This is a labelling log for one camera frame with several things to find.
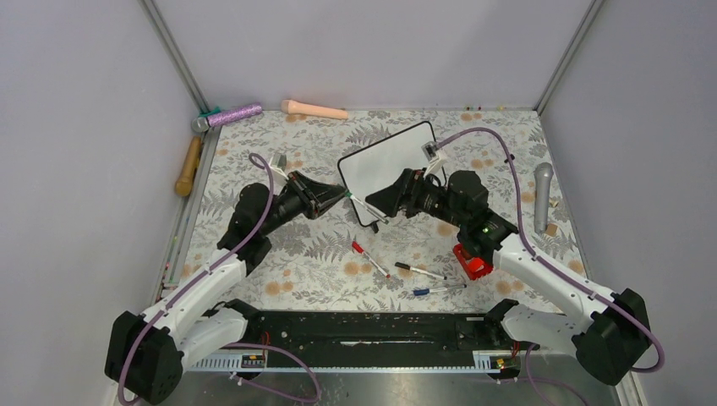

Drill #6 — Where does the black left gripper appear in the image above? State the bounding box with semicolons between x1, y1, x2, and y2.
260;170;348;236

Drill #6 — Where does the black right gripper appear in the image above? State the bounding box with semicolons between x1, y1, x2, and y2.
364;168;468;229

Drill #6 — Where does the green marker pen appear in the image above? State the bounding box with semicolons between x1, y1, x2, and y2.
345;191;388;222

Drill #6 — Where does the white whiteboard black frame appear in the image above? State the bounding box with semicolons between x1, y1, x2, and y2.
337;121;436;200

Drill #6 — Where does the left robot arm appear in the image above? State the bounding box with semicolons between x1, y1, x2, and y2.
104;171;347;405

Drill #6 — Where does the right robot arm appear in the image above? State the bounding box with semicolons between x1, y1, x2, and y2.
371;169;651;386

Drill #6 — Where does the red marker pen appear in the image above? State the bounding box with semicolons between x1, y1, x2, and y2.
352;241;391;279

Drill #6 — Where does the black marker pen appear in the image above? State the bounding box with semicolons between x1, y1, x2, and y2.
394;262;447;281

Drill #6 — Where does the red plastic box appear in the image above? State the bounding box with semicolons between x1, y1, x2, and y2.
452;244;494;281

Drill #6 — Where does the pink microphone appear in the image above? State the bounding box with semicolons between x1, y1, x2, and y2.
281;99;348;120

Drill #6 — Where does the blue marker pen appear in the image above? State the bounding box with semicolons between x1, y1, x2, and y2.
413;283;467;297

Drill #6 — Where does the silver microphone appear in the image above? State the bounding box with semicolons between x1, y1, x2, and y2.
534;162;554;234

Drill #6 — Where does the small wooden cube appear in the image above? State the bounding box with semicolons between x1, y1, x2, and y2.
545;223;559;237

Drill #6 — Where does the gold microphone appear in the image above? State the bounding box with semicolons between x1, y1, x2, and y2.
174;136;202;197

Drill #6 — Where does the purple glitter microphone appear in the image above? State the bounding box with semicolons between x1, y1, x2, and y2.
190;103;263;134

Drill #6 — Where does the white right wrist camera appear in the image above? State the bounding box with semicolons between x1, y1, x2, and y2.
422;141;447;178

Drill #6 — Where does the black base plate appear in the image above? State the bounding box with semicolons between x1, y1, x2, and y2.
239;310;530;370

